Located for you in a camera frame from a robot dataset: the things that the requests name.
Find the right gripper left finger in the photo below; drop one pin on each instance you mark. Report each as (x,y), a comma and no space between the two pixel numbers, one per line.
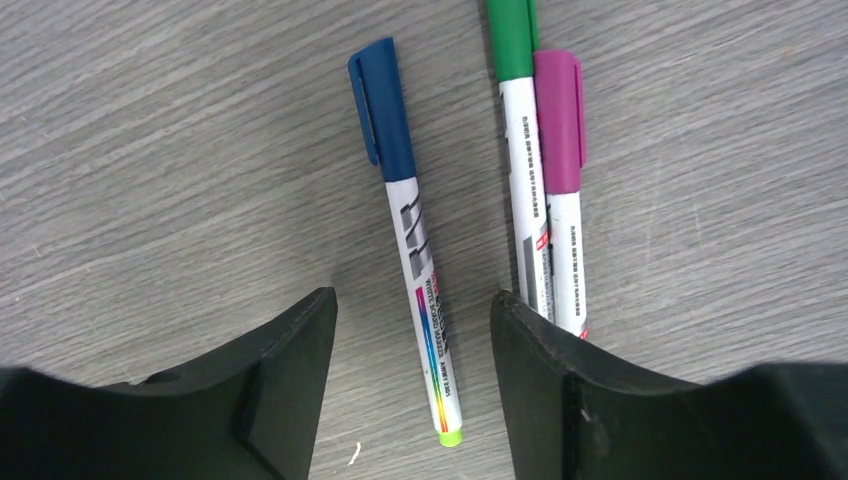
(248,409)

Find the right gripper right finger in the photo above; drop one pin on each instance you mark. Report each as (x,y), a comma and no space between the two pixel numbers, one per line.
(575,411)

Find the purple pen cap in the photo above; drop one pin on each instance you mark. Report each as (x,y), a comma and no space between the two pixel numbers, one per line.
(558,83)

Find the blue-capped lime-end marker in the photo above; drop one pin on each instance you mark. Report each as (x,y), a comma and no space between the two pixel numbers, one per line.
(423,293)

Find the navy blue pen cap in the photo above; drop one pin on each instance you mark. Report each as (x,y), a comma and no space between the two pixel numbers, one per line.
(378,95)

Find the bright green pen cap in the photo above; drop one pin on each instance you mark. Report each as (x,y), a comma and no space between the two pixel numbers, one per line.
(513,34)

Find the teal marker pen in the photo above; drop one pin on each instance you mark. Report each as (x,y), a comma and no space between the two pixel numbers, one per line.
(527,195)

